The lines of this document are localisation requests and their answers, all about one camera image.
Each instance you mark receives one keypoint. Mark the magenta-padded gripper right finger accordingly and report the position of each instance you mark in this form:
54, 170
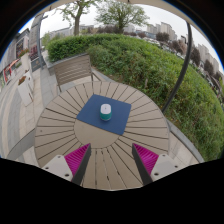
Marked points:
146, 160

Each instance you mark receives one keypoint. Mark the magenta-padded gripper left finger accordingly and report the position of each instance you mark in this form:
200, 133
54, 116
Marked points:
76, 159

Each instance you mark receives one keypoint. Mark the white and teal computer mouse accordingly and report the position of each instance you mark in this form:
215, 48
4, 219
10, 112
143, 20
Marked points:
105, 111

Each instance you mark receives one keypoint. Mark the dark blue mouse pad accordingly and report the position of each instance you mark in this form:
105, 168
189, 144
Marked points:
90, 111

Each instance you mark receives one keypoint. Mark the white planter box with flowers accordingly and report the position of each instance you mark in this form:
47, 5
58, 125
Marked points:
25, 93

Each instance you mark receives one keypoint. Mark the beige slatted outdoor chair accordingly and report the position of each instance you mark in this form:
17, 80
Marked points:
71, 68

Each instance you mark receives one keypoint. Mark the dark curved umbrella pole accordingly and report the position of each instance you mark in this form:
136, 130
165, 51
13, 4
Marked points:
183, 63

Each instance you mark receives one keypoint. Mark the tall grey sign pillar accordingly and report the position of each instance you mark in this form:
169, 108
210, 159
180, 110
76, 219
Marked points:
35, 40

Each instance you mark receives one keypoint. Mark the distant apartment buildings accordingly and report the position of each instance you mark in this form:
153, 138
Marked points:
165, 30

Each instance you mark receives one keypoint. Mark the bare-trunked leaning tree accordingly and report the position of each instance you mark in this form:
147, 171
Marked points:
77, 23

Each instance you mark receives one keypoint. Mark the round leafy green tree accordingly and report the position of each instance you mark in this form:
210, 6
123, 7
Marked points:
121, 15

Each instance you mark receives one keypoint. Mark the beige patio umbrella canopy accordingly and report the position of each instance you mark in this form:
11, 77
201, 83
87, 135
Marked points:
173, 8

